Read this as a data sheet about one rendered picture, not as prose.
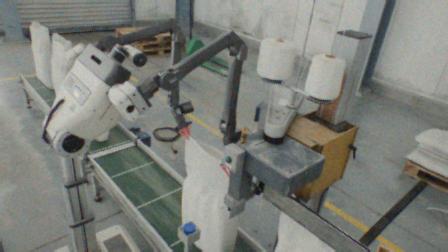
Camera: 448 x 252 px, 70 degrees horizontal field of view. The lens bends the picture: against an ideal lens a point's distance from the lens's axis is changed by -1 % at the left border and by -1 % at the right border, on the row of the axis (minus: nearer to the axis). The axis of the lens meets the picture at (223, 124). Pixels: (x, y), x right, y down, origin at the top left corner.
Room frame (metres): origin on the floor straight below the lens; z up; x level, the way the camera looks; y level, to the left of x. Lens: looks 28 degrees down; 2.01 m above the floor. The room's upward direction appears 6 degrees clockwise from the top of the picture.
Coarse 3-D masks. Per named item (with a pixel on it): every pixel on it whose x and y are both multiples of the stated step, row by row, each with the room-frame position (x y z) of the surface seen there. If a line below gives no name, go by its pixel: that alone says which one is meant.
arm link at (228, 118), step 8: (240, 48) 1.46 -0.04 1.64; (232, 56) 1.49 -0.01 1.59; (240, 56) 1.45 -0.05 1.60; (232, 64) 1.47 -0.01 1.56; (240, 64) 1.47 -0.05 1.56; (232, 72) 1.45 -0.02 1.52; (240, 72) 1.47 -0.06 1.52; (232, 80) 1.44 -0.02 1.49; (232, 88) 1.43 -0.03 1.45; (232, 96) 1.43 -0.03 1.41; (224, 104) 1.43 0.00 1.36; (232, 104) 1.42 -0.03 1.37; (224, 112) 1.42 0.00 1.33; (232, 112) 1.41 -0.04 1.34; (224, 120) 1.41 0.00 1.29; (232, 120) 1.40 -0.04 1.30; (224, 128) 1.38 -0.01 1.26
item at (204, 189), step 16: (192, 144) 1.60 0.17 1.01; (192, 160) 1.59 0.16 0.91; (208, 160) 1.45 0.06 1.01; (192, 176) 1.54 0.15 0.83; (208, 176) 1.45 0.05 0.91; (224, 176) 1.39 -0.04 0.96; (192, 192) 1.47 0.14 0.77; (208, 192) 1.41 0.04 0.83; (224, 192) 1.39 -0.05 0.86; (192, 208) 1.44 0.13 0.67; (208, 208) 1.36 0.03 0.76; (224, 208) 1.33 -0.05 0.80; (208, 224) 1.34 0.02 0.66; (224, 224) 1.30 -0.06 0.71; (208, 240) 1.33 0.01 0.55; (224, 240) 1.30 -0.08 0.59
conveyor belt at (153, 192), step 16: (96, 160) 2.21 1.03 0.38; (112, 160) 2.23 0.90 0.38; (128, 160) 2.25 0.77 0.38; (144, 160) 2.28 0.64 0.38; (112, 176) 2.02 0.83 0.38; (128, 176) 2.04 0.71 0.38; (144, 176) 2.06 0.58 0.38; (160, 176) 2.08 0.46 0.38; (128, 192) 1.85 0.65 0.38; (144, 192) 1.87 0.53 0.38; (160, 192) 1.89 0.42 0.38; (176, 192) 1.91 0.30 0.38; (144, 208) 1.71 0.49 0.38; (160, 208) 1.72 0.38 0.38; (176, 208) 1.74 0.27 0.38; (160, 224) 1.57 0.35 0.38; (176, 224) 1.59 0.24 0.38; (176, 240) 1.45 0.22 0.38; (240, 240) 1.51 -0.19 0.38
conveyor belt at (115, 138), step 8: (32, 80) 3.75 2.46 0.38; (40, 88) 3.53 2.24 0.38; (48, 88) 3.55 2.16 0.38; (48, 96) 3.33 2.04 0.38; (48, 104) 3.13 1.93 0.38; (112, 128) 2.76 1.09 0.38; (112, 136) 2.61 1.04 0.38; (120, 136) 2.63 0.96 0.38; (96, 144) 2.45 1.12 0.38; (104, 144) 2.46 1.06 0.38; (112, 144) 2.48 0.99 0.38; (120, 144) 2.49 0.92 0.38; (88, 152) 2.31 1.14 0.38; (96, 152) 2.33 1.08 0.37
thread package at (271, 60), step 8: (264, 40) 1.46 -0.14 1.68; (272, 40) 1.46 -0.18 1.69; (264, 48) 1.42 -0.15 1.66; (272, 48) 1.39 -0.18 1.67; (280, 48) 1.38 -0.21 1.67; (288, 48) 1.39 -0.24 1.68; (296, 48) 1.42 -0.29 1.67; (264, 56) 1.41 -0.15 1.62; (272, 56) 1.39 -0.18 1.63; (280, 56) 1.38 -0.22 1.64; (288, 56) 1.39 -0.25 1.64; (264, 64) 1.40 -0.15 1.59; (272, 64) 1.38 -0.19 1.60; (280, 64) 1.38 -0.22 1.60; (288, 64) 1.39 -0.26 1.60; (264, 72) 1.40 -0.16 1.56; (272, 72) 1.38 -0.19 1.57; (280, 72) 1.38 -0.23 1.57; (288, 72) 1.40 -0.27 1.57
